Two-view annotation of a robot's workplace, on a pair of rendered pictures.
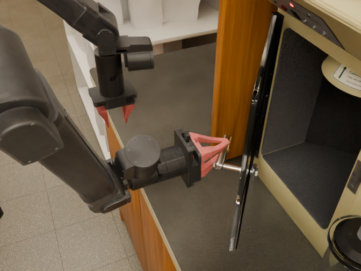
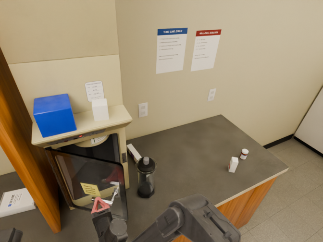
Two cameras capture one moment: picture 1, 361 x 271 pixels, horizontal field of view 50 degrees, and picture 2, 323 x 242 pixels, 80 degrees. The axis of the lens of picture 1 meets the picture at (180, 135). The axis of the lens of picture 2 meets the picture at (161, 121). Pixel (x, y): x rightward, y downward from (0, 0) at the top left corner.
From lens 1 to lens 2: 55 cm
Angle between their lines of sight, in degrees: 71
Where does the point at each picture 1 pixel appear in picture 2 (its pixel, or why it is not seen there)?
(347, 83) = (99, 140)
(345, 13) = (120, 121)
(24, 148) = not seen: hidden behind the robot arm
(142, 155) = (120, 226)
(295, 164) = not seen: hidden behind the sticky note
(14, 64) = (191, 197)
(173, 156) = (107, 221)
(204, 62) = not seen: outside the picture
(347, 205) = (126, 166)
